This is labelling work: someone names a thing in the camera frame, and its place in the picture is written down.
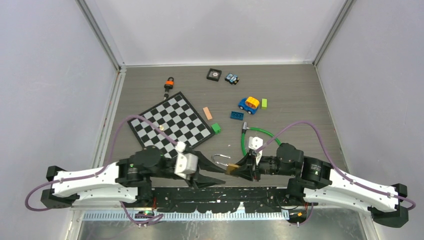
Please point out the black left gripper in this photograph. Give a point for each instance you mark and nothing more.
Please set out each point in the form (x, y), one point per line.
(200, 180)

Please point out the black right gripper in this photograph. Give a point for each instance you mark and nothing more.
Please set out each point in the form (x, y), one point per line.
(248, 168)

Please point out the green cable lock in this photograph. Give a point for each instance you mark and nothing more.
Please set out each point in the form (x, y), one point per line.
(247, 131)

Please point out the brass padlock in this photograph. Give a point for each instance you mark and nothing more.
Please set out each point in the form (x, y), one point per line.
(229, 167)

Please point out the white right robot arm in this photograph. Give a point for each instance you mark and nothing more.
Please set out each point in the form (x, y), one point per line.
(314, 181)

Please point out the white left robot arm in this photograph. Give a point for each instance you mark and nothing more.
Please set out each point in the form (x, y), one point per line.
(128, 180)

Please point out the black white chessboard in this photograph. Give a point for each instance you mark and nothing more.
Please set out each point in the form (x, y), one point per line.
(180, 121)

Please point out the lime green block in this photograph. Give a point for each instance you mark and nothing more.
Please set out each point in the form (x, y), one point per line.
(264, 103)

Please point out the blue yellow toy car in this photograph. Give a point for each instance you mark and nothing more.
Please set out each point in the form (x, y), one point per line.
(249, 104)

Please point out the blue toy brick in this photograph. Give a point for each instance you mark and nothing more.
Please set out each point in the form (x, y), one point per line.
(236, 115)

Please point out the green toy brick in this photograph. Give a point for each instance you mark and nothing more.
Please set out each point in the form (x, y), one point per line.
(216, 128)

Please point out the small wooden block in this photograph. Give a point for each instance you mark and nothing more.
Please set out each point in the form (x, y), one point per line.
(207, 113)

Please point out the orange black padlock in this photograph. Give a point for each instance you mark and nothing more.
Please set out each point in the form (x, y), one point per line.
(169, 84)

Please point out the blue owl toy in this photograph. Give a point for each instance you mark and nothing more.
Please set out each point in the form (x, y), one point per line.
(232, 79)

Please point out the black square box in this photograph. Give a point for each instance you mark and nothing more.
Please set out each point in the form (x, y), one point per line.
(214, 74)

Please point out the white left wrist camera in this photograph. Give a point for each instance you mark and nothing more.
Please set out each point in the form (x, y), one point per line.
(186, 163)

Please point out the aluminium frame rail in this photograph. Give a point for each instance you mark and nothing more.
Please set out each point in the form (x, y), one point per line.
(108, 119)

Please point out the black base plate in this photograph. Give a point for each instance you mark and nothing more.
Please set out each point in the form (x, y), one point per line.
(218, 200)

